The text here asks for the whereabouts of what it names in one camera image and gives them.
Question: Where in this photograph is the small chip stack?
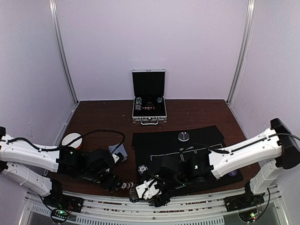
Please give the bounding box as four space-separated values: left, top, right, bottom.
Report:
138 165 148 176

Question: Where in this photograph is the purple small blind button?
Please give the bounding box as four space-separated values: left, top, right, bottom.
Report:
228 170 238 177

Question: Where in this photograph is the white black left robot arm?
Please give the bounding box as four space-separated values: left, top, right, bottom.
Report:
0 127 126 208

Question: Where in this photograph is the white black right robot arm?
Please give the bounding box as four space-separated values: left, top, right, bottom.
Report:
138 119 300 210

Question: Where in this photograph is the grey playing card deck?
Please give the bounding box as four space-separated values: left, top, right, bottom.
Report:
108 144 128 162

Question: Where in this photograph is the black poker table mat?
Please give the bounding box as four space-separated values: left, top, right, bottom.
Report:
132 125 243 196

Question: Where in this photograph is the white red bowl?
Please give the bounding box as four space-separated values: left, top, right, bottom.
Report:
61 133 83 150

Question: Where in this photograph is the aluminium poker case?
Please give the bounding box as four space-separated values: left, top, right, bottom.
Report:
132 69 167 126

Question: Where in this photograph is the chips row in case left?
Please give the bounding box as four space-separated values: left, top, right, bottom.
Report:
135 97 142 111

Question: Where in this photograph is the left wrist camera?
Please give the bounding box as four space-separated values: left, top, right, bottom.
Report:
112 152 125 164

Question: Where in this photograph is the black white chip on rail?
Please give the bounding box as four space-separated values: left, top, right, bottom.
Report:
129 187 139 203

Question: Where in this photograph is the aluminium frame rail front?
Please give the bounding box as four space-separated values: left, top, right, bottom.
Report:
24 185 282 225

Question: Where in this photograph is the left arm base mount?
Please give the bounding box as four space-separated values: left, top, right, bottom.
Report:
39 195 84 224

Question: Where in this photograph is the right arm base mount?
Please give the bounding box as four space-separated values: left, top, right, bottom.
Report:
224 194 264 224

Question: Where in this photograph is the left aluminium frame post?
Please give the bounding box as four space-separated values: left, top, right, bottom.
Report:
49 0 79 105

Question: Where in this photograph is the aluminium frame post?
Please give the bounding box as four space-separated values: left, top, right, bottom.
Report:
49 0 79 105
227 0 257 105

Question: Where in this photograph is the right aluminium frame post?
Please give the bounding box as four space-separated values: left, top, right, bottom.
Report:
227 0 257 105

